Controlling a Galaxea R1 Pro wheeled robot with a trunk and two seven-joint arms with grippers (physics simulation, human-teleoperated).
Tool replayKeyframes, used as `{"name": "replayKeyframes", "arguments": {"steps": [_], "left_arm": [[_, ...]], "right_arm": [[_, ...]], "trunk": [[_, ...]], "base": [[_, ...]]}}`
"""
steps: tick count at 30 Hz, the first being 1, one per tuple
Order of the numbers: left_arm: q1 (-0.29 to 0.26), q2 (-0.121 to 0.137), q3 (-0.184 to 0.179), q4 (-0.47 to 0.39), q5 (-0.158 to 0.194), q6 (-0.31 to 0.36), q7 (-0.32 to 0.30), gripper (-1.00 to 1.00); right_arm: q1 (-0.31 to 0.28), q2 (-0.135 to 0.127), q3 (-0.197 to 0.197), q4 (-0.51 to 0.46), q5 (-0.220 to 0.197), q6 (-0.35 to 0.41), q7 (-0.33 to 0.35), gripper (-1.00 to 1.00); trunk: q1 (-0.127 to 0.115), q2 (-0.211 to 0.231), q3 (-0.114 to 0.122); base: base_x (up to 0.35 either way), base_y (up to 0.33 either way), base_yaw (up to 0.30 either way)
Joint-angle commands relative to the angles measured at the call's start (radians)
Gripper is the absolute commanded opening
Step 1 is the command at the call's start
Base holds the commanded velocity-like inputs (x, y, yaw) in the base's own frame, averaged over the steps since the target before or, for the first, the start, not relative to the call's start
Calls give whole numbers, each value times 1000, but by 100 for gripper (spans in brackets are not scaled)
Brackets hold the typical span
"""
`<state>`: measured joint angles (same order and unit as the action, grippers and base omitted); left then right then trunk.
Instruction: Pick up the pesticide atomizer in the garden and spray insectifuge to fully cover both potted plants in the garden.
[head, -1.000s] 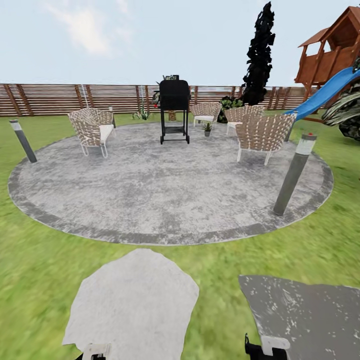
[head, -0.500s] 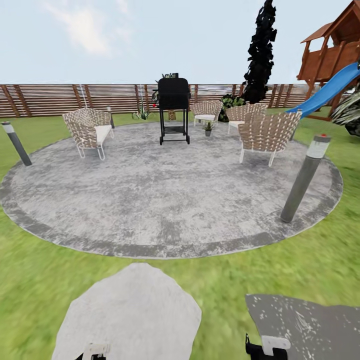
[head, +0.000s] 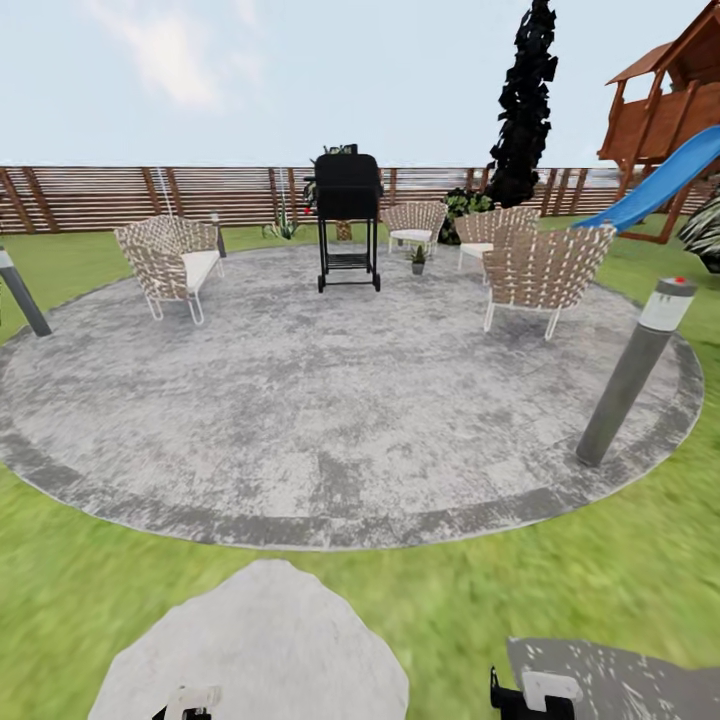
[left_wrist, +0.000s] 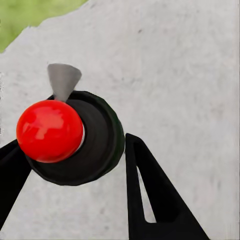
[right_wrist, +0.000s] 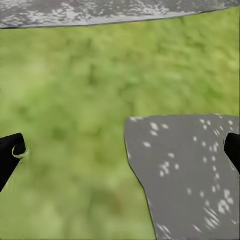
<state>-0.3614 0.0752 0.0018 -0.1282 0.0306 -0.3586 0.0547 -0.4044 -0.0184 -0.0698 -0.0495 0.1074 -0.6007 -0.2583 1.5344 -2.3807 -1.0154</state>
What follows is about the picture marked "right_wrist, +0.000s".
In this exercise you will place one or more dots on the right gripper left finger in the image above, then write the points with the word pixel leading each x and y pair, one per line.
pixel 12 149

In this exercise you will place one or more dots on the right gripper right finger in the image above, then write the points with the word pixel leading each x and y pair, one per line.
pixel 232 149

